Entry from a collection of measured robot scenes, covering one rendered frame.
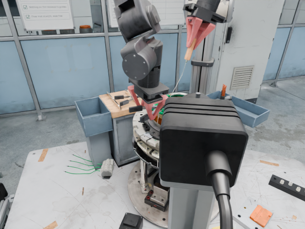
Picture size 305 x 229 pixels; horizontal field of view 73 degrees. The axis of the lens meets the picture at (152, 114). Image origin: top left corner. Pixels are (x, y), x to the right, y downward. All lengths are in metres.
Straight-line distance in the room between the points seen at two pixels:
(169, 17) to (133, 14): 2.49
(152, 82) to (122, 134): 0.42
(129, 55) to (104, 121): 0.45
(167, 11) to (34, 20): 1.55
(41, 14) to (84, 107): 1.93
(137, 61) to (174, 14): 2.58
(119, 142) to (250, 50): 2.52
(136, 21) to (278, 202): 0.81
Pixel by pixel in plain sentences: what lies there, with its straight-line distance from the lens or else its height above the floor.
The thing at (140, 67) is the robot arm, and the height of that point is 1.33.
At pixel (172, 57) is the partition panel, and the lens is 3.12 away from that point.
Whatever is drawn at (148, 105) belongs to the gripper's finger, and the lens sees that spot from 0.51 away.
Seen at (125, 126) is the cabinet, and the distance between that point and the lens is 0.87.
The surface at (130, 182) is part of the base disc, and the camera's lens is 0.88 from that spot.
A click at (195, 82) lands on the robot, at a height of 1.06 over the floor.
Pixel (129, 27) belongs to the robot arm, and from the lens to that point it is 0.48.
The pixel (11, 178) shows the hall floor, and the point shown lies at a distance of 2.38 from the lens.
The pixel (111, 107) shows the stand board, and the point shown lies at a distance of 0.85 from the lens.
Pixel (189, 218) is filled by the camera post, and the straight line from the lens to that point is 0.17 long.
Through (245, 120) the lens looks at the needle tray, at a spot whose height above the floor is 1.04.
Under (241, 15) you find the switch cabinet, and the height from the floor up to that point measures 1.26.
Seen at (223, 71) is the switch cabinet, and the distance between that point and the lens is 2.96.
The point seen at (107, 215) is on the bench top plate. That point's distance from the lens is 0.83.
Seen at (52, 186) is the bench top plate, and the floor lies 0.78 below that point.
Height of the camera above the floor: 1.45
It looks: 30 degrees down
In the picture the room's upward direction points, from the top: straight up
